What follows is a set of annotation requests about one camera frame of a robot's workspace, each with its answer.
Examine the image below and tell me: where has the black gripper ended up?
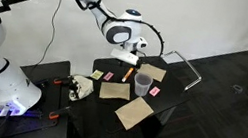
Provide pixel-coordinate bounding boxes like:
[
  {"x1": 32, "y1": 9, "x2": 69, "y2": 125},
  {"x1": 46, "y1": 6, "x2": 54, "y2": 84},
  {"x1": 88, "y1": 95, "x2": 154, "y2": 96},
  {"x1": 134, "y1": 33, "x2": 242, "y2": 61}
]
[{"x1": 130, "y1": 48, "x2": 150, "y2": 69}]

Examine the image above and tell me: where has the orange Expo marker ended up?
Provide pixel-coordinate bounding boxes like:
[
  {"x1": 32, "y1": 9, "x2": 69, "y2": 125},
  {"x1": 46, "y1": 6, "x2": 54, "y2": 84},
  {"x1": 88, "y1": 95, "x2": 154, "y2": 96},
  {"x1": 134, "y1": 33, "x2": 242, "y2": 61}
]
[{"x1": 121, "y1": 65, "x2": 135, "y2": 84}]

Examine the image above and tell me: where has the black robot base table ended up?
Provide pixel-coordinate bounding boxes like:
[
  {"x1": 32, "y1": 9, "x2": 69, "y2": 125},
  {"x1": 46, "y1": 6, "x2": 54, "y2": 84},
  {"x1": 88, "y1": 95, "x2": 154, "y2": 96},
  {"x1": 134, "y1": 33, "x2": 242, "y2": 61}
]
[{"x1": 0, "y1": 48, "x2": 80, "y2": 138}]

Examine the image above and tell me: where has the translucent plastic cup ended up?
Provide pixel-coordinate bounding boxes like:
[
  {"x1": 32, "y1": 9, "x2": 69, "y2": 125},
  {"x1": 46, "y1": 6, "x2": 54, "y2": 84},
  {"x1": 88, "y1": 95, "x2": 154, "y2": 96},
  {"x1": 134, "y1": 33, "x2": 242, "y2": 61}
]
[{"x1": 131, "y1": 71, "x2": 155, "y2": 99}]

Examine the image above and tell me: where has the pink packet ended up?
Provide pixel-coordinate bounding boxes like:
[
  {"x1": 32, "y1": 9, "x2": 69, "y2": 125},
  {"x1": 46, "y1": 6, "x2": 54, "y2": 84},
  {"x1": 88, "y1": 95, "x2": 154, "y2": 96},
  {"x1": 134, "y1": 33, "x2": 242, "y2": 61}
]
[
  {"x1": 102, "y1": 70, "x2": 115, "y2": 82},
  {"x1": 148, "y1": 85, "x2": 161, "y2": 98}
]

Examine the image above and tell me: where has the yellow packet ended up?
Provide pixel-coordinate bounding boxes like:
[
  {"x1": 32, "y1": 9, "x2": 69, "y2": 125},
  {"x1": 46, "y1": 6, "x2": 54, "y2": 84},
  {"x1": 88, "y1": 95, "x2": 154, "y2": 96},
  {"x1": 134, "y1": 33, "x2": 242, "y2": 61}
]
[{"x1": 89, "y1": 69, "x2": 105, "y2": 82}]

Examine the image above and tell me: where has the large brown paper napkin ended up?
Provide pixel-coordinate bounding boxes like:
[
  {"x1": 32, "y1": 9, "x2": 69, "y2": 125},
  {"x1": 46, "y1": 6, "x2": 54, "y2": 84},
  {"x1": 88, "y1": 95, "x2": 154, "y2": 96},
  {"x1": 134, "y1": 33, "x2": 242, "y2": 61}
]
[{"x1": 111, "y1": 92, "x2": 157, "y2": 134}]

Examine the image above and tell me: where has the crumpled white cloth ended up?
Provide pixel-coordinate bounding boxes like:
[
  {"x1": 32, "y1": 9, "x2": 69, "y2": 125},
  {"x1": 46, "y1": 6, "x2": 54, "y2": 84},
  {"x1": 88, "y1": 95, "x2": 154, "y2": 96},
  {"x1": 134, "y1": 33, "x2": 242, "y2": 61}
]
[{"x1": 67, "y1": 74, "x2": 97, "y2": 105}]

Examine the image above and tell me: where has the black table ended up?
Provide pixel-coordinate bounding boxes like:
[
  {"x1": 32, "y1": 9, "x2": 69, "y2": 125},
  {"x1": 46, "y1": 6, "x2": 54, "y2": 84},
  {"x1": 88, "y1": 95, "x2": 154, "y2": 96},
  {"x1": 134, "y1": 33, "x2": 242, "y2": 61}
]
[{"x1": 63, "y1": 41, "x2": 197, "y2": 138}]

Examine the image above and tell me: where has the metal table handle frame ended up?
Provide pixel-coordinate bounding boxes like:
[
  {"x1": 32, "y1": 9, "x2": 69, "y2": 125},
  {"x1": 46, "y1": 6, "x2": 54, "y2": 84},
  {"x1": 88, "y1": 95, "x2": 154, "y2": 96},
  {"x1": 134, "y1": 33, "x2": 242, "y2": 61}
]
[{"x1": 156, "y1": 48, "x2": 206, "y2": 94}]

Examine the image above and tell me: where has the orange-handled black clamp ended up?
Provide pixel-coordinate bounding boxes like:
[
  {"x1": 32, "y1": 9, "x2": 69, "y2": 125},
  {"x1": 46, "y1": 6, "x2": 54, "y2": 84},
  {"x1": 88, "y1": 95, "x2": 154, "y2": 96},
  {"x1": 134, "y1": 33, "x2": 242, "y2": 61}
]
[
  {"x1": 52, "y1": 73, "x2": 75, "y2": 89},
  {"x1": 48, "y1": 102, "x2": 73, "y2": 124}
]

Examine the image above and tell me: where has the thin black hanging cable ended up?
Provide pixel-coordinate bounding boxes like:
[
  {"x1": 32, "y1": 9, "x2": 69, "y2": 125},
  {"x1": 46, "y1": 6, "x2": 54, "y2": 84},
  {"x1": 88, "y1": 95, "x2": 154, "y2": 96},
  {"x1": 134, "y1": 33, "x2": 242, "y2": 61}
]
[{"x1": 26, "y1": 0, "x2": 62, "y2": 78}]

